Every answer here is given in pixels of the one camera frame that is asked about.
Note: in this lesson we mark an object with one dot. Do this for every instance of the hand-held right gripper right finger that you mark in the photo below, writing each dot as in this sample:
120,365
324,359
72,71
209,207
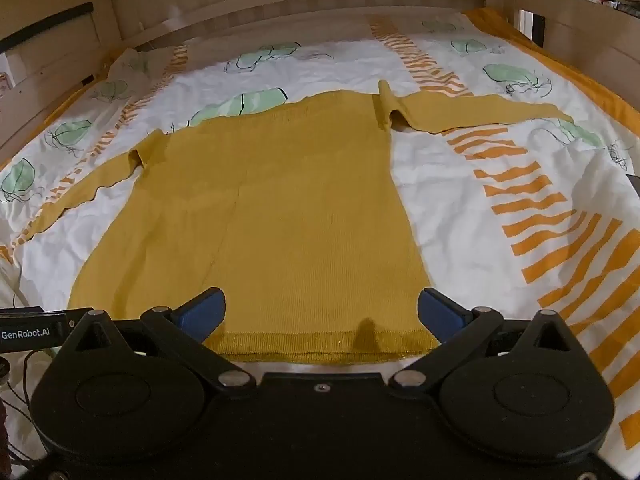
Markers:
440,316

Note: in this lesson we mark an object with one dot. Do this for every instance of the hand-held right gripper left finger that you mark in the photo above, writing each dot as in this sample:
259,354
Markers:
202,312

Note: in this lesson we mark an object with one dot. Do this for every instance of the mustard yellow knit sweater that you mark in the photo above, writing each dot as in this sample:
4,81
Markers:
300,210

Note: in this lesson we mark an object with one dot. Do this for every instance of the leaf and stripe printed bed sheet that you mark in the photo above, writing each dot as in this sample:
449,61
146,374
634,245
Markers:
475,185

